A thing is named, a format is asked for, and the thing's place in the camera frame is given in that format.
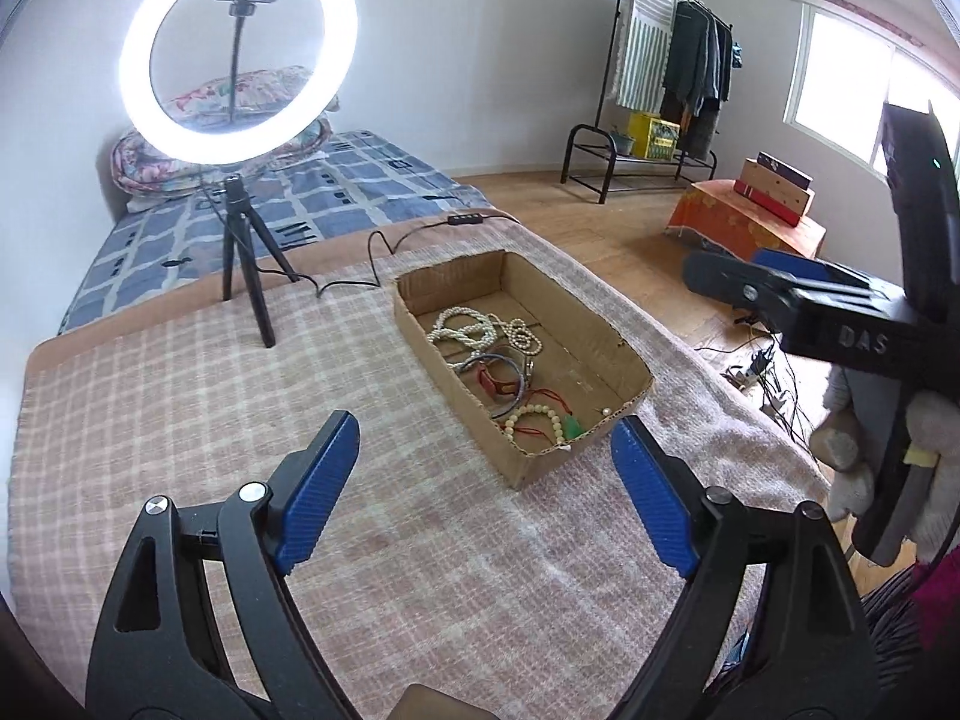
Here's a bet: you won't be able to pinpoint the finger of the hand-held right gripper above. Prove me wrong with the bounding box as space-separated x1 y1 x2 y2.
681 249 800 335
752 247 893 301

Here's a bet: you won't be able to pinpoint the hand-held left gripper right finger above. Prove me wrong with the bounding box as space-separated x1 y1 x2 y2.
610 415 876 720

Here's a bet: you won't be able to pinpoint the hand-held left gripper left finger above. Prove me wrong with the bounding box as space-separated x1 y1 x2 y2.
85 409 362 720

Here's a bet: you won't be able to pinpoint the red cord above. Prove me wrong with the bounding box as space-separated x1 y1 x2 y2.
491 386 571 440

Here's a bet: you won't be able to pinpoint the cardboard box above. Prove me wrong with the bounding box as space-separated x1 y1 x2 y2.
391 249 656 492

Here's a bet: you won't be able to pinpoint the red strap wristwatch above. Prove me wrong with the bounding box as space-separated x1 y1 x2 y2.
476 360 530 400

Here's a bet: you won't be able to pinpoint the thin pearl necklace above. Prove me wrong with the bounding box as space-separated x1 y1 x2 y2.
491 317 544 357

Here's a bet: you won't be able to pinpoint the twisted pearl necklace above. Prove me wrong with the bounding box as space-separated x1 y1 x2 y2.
427 306 500 353

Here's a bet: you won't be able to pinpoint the person's right forearm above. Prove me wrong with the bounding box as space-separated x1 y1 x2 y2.
911 547 960 653

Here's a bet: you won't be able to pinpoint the person's right hand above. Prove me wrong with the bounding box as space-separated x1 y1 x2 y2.
814 367 960 563

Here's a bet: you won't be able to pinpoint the orange cloth-covered table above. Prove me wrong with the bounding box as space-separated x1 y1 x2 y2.
664 178 827 263

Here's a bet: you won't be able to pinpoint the wooden box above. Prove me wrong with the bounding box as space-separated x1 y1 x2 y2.
742 157 817 217

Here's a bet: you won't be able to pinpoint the dark patterned box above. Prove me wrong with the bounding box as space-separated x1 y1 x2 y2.
756 151 813 190

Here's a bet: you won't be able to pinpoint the yellow crate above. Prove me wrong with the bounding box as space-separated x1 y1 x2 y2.
628 111 682 160

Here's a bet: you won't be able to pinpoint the window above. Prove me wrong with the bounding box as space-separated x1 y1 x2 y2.
784 0 960 188

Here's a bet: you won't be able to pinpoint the dark hanging clothes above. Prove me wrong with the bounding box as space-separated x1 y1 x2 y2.
660 0 736 158

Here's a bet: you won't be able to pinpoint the dark bangle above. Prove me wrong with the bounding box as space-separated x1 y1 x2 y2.
450 349 537 383

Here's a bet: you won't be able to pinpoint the striped towel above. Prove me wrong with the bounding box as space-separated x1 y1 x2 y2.
611 0 683 113

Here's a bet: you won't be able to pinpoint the black tripod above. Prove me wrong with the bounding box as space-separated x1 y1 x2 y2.
196 172 301 350

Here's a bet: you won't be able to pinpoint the brown mattress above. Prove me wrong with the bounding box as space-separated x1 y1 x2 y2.
26 206 522 376

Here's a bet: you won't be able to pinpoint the black clothes rack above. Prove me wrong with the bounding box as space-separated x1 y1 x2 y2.
561 0 740 205

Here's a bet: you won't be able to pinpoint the blue checked bed sheet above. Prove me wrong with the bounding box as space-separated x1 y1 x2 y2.
56 127 492 335

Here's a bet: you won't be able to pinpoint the folded floral quilt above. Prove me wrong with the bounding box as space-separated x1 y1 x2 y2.
111 116 335 212

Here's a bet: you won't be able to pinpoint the floral pillow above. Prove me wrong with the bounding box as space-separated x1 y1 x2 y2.
166 66 316 121

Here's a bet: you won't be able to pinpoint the power strip with cables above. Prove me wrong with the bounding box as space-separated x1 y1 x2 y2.
694 307 818 466

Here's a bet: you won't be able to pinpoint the cream beaded bracelet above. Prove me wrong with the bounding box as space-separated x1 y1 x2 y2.
501 403 565 452

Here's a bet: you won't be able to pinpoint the black power cable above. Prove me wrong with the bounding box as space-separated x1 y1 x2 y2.
195 165 522 301

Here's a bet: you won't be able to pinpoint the white ring light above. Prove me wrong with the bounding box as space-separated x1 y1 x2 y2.
118 0 359 166

